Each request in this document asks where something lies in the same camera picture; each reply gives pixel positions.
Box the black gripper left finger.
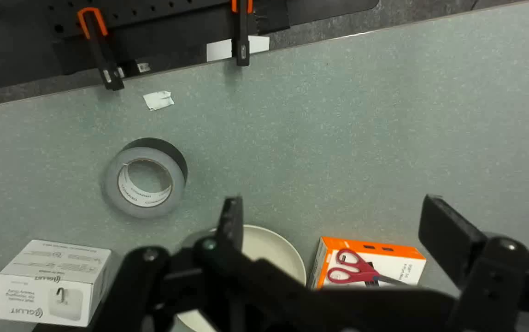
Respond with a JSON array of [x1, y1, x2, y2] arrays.
[[215, 195, 243, 271]]

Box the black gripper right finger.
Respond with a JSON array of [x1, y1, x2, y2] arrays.
[[418, 195, 486, 287]]

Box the grey masking tape roll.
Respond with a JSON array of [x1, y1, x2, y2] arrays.
[[101, 138, 187, 219]]

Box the beige round plate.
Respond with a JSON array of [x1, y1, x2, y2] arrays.
[[176, 225, 305, 332]]

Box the white tape scrap on table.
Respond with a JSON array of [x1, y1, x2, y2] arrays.
[[143, 90, 173, 110]]

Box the orange scissors package box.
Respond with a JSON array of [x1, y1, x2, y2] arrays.
[[307, 236, 427, 287]]

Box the white cardboard box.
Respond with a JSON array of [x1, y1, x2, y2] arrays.
[[0, 239, 112, 328]]

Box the white label on board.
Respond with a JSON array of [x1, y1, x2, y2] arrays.
[[206, 35, 270, 62]]

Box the black orange clamp right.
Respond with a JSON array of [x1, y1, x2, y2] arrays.
[[230, 0, 254, 66]]

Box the black orange clamp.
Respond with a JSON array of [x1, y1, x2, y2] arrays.
[[230, 0, 254, 66], [77, 5, 123, 90]]

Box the black orange clamp left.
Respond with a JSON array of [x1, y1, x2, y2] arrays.
[[77, 5, 123, 90]]

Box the black perforated board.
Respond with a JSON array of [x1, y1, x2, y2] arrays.
[[0, 0, 379, 88]]

